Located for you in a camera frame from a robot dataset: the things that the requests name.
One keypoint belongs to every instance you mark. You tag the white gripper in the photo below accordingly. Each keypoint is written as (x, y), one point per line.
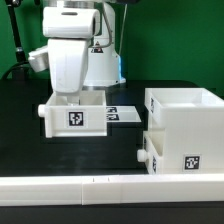
(69, 32)

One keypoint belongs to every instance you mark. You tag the white drawer with tag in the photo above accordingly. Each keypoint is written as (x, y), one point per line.
(151, 153)

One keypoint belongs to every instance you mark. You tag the white drawer cabinet box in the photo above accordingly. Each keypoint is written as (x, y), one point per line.
(193, 121)

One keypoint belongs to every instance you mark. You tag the black camera stand pole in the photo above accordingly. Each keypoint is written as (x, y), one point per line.
(19, 71)

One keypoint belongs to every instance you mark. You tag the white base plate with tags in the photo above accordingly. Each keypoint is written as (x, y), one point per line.
(122, 114)

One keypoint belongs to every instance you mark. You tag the white front barrier rail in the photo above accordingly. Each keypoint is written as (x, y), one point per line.
(109, 189)

